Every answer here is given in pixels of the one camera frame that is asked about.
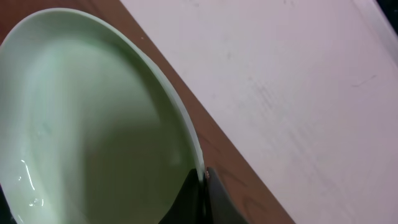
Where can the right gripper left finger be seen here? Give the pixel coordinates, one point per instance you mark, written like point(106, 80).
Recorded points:
point(189, 205)

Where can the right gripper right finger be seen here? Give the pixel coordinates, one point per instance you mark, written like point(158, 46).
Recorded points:
point(223, 210)

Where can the light green plate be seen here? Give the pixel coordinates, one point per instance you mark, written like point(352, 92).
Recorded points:
point(91, 130)

